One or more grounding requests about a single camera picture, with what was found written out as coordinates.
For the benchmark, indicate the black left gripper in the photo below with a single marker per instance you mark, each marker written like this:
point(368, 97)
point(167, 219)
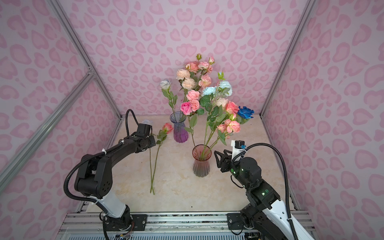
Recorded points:
point(153, 142)

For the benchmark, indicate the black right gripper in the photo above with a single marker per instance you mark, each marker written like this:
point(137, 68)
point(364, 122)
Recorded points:
point(227, 160)

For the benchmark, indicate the white blue large rose stem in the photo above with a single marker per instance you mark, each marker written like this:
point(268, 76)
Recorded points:
point(147, 122)

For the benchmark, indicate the red grey glass vase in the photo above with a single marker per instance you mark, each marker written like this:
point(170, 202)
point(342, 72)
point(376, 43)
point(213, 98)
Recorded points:
point(201, 163)

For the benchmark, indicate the red pink rose stem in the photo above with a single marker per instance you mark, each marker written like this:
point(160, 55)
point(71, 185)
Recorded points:
point(161, 137)

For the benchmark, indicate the pink peach small rose stem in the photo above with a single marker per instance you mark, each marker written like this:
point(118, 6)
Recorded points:
point(221, 131)

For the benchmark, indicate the purple blue glass vase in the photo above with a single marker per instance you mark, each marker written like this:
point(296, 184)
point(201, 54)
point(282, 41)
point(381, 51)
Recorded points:
point(178, 120)

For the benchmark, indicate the blue flower stem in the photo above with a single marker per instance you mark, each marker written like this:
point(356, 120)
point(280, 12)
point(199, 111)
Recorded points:
point(244, 114)

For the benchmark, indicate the cream and red rose stem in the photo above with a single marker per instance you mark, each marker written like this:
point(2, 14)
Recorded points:
point(229, 108)

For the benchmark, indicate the pink double rose stem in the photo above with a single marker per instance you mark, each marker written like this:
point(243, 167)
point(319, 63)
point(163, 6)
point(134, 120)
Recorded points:
point(192, 95)

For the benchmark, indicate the pale blue white rose stem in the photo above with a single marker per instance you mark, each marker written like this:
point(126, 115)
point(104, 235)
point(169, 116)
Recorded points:
point(166, 87)

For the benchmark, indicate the light blue rose stem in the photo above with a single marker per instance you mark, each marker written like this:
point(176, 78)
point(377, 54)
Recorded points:
point(213, 103)

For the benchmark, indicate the pink multi bloom rose stem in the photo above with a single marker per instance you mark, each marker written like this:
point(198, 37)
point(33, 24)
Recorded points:
point(205, 67)

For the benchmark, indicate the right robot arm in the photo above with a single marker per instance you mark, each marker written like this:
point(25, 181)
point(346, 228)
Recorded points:
point(266, 213)

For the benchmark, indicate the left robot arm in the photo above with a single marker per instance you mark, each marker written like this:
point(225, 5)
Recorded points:
point(95, 177)

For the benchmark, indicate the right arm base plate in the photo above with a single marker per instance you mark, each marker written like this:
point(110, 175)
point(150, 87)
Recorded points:
point(235, 221)

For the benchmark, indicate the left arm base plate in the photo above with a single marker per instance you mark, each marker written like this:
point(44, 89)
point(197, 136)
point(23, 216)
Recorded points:
point(135, 222)

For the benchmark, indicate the aluminium frame post left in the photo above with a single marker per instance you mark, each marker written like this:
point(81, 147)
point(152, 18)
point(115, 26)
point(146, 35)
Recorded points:
point(80, 48)

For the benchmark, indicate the aluminium frame post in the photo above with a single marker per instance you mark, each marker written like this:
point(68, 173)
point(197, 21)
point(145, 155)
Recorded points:
point(80, 48)
point(297, 34)

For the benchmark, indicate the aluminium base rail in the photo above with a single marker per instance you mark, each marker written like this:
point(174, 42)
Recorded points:
point(160, 226)

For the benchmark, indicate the aluminium diagonal frame bar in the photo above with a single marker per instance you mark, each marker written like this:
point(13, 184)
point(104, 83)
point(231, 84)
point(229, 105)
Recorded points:
point(29, 148)

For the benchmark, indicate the aluminium frame post right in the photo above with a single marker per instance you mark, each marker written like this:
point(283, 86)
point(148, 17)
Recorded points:
point(297, 34)

